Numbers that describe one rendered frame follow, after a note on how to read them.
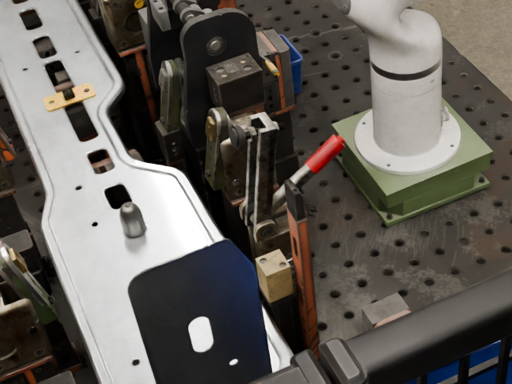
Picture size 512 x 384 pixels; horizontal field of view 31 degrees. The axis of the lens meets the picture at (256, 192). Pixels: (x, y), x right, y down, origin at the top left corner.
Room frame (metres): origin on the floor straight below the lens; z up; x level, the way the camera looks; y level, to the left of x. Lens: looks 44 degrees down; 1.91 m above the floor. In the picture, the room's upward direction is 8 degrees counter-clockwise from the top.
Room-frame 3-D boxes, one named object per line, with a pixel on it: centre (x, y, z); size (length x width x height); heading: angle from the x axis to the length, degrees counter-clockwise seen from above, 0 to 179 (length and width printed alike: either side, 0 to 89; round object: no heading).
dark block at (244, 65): (1.09, 0.01, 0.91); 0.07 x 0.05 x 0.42; 108
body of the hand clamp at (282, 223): (0.84, -0.02, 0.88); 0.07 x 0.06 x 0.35; 108
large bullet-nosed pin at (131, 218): (0.91, 0.17, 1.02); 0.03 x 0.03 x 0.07
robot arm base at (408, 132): (1.25, -0.28, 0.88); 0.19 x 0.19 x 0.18
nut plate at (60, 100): (1.23, 0.28, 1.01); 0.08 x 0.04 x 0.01; 108
